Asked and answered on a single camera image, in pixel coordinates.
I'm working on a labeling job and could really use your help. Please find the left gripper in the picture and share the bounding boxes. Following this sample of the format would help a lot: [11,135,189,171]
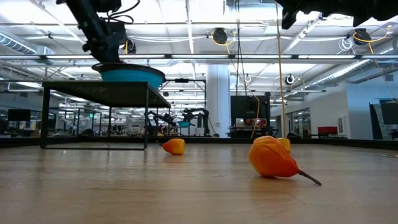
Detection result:
[82,21,128,65]

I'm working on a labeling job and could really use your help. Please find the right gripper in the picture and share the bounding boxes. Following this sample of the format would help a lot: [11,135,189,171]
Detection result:
[275,0,398,30]

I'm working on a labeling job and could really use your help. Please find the blue collapsible bowl grey rim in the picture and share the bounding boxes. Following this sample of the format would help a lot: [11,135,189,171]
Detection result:
[91,62,166,90]

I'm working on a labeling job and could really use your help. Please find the small orange yellow pear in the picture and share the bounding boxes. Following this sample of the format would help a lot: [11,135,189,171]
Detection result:
[155,138,187,156]

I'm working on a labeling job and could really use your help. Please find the small yellow fruit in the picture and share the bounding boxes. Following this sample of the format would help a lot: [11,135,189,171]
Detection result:
[275,138,292,154]

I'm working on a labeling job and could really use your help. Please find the black mesh metal shelf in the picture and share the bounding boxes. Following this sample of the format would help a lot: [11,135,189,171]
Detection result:
[39,80,171,151]

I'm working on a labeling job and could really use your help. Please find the black screen on stand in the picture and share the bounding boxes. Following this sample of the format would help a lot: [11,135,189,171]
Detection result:
[230,95,271,128]

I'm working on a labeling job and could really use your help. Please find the white pillar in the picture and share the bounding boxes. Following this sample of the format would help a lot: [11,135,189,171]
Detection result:
[206,64,231,133]

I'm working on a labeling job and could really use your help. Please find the black desk monitor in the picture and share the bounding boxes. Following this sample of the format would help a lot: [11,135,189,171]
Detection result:
[7,108,31,122]

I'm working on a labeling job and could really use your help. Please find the red box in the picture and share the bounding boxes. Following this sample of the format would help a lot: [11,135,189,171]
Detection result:
[317,126,338,135]

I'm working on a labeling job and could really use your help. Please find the orange pear with stem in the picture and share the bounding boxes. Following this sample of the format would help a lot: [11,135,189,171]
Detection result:
[248,136,322,187]

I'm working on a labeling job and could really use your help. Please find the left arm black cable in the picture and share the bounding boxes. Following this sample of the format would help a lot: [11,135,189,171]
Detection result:
[105,0,141,25]

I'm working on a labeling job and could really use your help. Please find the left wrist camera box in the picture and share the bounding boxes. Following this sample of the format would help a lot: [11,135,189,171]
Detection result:
[93,0,123,13]

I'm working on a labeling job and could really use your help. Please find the black hanging cables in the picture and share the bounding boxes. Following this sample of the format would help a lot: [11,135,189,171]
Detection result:
[234,0,249,97]

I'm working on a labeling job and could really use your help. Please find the yellow hanging cord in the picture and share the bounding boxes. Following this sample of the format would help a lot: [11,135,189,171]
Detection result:
[274,0,289,139]

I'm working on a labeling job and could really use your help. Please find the black background rig frame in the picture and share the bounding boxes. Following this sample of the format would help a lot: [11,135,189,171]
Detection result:
[157,78,208,138]

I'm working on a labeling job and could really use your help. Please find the long ceiling light rail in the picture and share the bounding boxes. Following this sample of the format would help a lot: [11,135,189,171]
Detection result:
[0,54,398,60]

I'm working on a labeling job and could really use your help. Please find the yellow cable by stand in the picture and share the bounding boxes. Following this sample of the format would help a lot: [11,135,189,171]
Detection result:
[250,95,261,139]

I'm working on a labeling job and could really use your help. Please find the dark wall screen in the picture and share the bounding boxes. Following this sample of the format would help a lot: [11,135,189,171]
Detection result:
[369,99,398,141]

